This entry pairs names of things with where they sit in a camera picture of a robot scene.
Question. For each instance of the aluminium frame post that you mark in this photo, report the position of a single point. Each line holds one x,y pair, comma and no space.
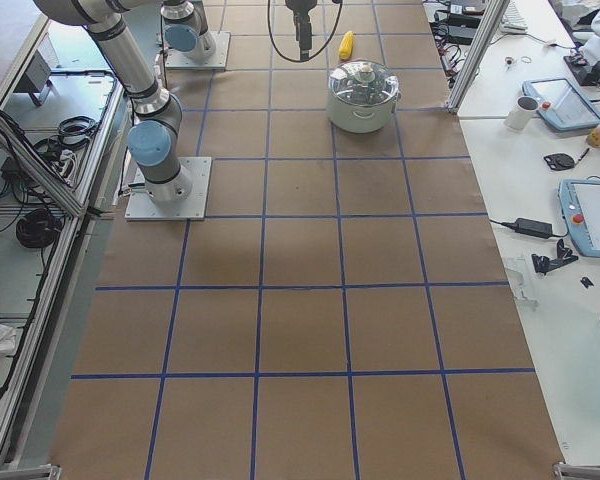
487,28

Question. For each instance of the yellow corn cob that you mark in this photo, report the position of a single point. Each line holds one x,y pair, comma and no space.
346,46

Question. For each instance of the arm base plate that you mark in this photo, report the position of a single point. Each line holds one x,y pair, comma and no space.
185,197
211,53

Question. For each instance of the pale green cooking pot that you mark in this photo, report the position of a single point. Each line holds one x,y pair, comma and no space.
358,119

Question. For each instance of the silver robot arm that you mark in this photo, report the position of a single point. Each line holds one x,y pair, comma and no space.
185,24
152,143

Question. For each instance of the far blue teach pendant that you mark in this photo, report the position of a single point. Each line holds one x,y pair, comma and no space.
569,108

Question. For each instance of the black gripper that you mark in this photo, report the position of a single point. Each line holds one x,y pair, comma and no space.
300,6

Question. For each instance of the near blue teach pendant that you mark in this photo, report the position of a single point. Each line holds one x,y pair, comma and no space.
580,204

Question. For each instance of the glass pot lid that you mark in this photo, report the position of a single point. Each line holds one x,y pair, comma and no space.
364,83

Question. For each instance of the blue teach pendant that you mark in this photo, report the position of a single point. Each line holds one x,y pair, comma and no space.
580,204
569,108

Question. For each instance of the white mug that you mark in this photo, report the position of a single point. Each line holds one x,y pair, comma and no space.
521,113

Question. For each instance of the black power adapter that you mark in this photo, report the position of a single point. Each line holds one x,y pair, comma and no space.
533,228

